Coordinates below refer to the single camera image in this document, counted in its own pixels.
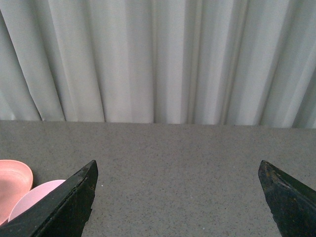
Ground light pink bowl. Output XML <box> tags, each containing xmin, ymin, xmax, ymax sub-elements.
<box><xmin>8</xmin><ymin>180</ymin><xmax>65</xmax><ymax>222</ymax></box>

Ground white curtain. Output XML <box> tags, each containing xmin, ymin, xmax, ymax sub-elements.
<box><xmin>0</xmin><ymin>0</ymin><xmax>316</xmax><ymax>128</ymax></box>

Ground pink plate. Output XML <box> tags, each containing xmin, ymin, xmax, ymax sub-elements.
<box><xmin>0</xmin><ymin>159</ymin><xmax>33</xmax><ymax>225</ymax></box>

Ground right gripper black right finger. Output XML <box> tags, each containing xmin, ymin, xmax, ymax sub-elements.
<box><xmin>258</xmin><ymin>160</ymin><xmax>316</xmax><ymax>237</ymax></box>

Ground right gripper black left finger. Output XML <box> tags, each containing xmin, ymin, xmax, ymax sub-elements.
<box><xmin>0</xmin><ymin>160</ymin><xmax>98</xmax><ymax>237</ymax></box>

